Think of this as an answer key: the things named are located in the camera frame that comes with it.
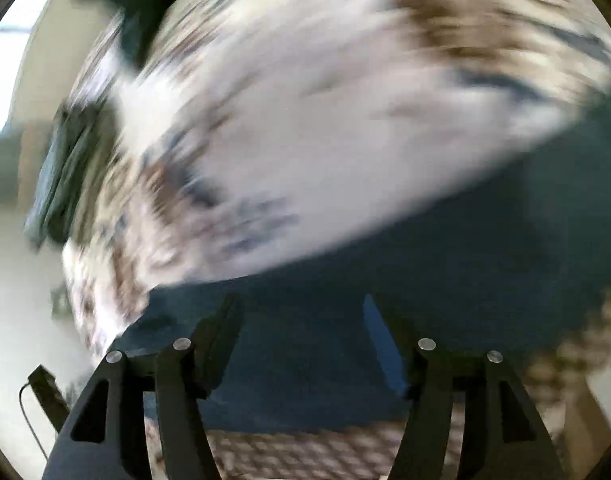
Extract white brown printed blanket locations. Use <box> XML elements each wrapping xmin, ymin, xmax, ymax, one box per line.
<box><xmin>60</xmin><ymin>0</ymin><xmax>611</xmax><ymax>480</ymax></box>

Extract dark blue pants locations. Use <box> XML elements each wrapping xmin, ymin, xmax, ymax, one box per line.
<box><xmin>118</xmin><ymin>100</ymin><xmax>611</xmax><ymax>433</ymax></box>

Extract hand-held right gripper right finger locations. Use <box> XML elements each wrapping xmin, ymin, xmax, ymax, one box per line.
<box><xmin>364</xmin><ymin>294</ymin><xmax>566</xmax><ymax>480</ymax></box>

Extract black box device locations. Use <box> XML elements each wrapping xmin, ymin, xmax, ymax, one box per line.
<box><xmin>28</xmin><ymin>366</ymin><xmax>70</xmax><ymax>433</ymax></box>

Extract folded dark teal cloth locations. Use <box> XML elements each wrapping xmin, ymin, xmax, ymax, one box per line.
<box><xmin>24</xmin><ymin>102</ymin><xmax>118</xmax><ymax>251</ymax></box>

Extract dark green cloth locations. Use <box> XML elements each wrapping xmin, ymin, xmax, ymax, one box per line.
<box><xmin>75</xmin><ymin>0</ymin><xmax>196</xmax><ymax>71</ymax></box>

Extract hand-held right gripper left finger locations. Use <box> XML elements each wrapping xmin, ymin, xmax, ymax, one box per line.
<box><xmin>42</xmin><ymin>292</ymin><xmax>245</xmax><ymax>480</ymax></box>

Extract thin black cable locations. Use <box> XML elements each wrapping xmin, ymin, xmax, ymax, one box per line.
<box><xmin>18</xmin><ymin>382</ymin><xmax>51</xmax><ymax>461</ymax></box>

